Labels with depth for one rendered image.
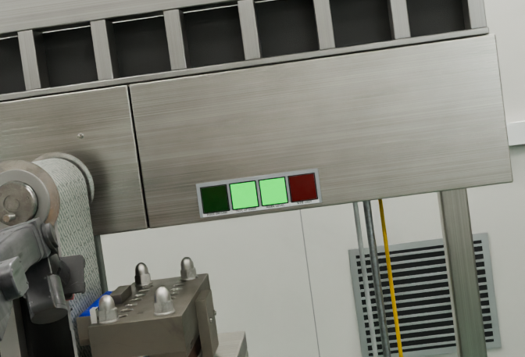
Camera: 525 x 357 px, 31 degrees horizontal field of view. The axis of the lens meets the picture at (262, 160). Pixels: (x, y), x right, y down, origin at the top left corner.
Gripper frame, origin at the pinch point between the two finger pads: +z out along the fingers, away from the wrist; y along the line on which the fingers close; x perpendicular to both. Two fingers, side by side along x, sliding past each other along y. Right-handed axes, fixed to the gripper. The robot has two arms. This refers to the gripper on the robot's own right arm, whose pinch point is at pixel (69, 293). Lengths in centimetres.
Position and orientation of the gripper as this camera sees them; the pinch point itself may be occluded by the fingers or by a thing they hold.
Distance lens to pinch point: 170.7
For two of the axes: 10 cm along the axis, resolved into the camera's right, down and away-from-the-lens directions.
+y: 9.9, -1.3, -0.6
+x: -0.9, -8.9, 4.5
